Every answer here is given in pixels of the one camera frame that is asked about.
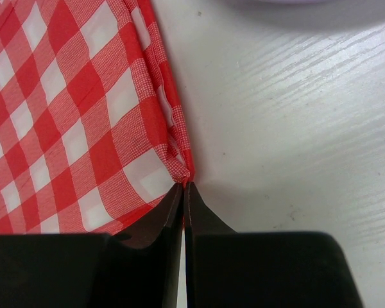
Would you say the lilac plastic plate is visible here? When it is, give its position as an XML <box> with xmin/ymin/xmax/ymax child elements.
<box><xmin>223</xmin><ymin>1</ymin><xmax>385</xmax><ymax>24</ymax></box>

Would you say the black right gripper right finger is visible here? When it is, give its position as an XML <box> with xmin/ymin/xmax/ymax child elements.
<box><xmin>184</xmin><ymin>183</ymin><xmax>363</xmax><ymax>307</ymax></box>

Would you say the red white checkered cloth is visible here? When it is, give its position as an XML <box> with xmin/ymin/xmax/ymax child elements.
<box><xmin>0</xmin><ymin>1</ymin><xmax>194</xmax><ymax>234</ymax></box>

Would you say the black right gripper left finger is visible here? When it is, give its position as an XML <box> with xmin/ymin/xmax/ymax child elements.
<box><xmin>0</xmin><ymin>184</ymin><xmax>183</xmax><ymax>307</ymax></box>

